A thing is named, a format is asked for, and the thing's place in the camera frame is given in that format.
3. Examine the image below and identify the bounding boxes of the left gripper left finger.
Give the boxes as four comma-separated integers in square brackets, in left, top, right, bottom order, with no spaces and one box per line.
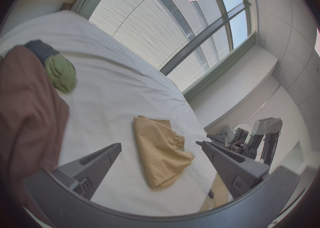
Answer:
[51,143,122,200]

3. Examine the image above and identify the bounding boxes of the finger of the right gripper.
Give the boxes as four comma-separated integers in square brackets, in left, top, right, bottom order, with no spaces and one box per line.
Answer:
[206,134,225,143]

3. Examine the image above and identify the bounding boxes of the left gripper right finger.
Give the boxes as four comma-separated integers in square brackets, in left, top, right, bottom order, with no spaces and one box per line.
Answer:
[196,140,270,199]

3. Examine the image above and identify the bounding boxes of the tan shorts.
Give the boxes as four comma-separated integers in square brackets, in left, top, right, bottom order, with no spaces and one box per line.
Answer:
[133,115,195,190]

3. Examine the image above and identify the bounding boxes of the bed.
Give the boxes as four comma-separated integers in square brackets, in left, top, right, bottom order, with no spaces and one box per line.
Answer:
[0,0,234,216]

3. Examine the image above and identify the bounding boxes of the brown garment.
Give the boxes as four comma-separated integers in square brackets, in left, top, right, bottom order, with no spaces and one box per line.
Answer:
[0,45,69,222]

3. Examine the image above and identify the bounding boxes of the green garment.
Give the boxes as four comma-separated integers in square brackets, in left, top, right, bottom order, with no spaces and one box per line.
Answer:
[45,54,77,94]

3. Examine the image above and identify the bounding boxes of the black garment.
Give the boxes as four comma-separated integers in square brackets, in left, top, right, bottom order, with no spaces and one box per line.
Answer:
[24,39,60,64]

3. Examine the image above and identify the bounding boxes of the window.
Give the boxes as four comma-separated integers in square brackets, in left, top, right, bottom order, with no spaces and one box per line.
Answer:
[89,0,253,91]

